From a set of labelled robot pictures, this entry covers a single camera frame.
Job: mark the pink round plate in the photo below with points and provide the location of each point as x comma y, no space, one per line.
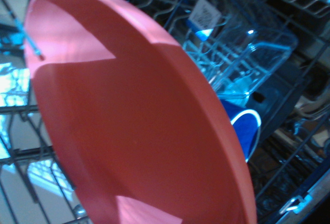
129,118

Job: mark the blue enamel mug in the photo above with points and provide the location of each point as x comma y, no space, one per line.
245,128

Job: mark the white label tag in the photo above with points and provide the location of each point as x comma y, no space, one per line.
205,15

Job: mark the clear plastic container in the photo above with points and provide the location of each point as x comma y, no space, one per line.
257,61

